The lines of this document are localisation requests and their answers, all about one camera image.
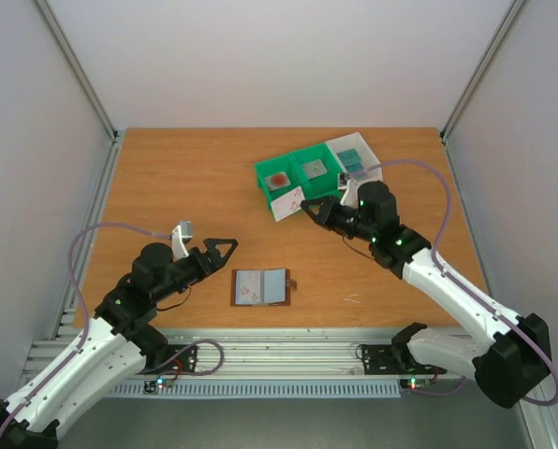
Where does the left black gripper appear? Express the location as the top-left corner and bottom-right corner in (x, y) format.
(154, 239), (239, 303)

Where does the white card with red print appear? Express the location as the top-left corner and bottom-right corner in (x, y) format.
(271, 186), (305, 222)

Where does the brown leather card holder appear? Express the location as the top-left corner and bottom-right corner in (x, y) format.
(230, 268), (298, 307)

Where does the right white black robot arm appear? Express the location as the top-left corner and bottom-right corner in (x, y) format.
(301, 181), (553, 409)

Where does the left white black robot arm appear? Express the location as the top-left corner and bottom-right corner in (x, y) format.
(0, 239), (238, 448)

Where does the grey card with red dot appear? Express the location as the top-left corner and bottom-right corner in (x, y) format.
(264, 171), (291, 192)

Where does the teal card in white bin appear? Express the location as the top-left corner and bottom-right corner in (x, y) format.
(345, 163), (365, 176)

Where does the green middle bin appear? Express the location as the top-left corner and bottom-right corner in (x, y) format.
(288, 143), (344, 199)

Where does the green bin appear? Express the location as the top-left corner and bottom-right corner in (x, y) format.
(254, 155), (305, 222)
(288, 143), (344, 199)

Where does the green left bin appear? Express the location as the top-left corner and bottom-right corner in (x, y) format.
(254, 155), (305, 222)

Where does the white bin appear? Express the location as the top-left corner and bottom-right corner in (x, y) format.
(325, 132), (383, 182)

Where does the left circuit board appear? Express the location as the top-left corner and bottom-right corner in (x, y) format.
(142, 378), (174, 395)

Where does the circuit board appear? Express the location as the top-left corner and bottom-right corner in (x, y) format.
(142, 378), (174, 395)
(400, 377), (435, 391)

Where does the right circuit board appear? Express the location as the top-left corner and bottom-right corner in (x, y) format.
(400, 377), (435, 391)

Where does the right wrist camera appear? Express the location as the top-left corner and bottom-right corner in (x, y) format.
(338, 172), (359, 209)

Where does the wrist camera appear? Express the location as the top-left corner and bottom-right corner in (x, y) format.
(338, 172), (359, 209)
(170, 221), (194, 260)

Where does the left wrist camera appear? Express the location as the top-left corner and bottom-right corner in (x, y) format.
(170, 221), (194, 260)

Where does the aluminium front rail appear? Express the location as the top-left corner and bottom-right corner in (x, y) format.
(21, 326), (537, 380)

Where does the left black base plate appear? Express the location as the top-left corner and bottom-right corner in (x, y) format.
(139, 344), (198, 375)

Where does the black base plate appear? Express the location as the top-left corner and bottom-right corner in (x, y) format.
(355, 344), (447, 376)
(139, 344), (198, 375)

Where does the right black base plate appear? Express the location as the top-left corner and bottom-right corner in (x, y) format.
(355, 344), (447, 376)

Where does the grey slotted cable duct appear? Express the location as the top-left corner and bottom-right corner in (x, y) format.
(108, 379), (401, 400)

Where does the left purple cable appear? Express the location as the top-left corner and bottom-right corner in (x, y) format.
(0, 222), (177, 448)

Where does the right aluminium frame post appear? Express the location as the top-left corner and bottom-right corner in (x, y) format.
(439, 0), (529, 146)

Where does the aluminium frame post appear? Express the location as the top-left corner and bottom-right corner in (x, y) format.
(439, 0), (529, 146)
(32, 0), (119, 143)

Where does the left aluminium frame post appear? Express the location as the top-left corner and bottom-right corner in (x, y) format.
(32, 0), (119, 143)

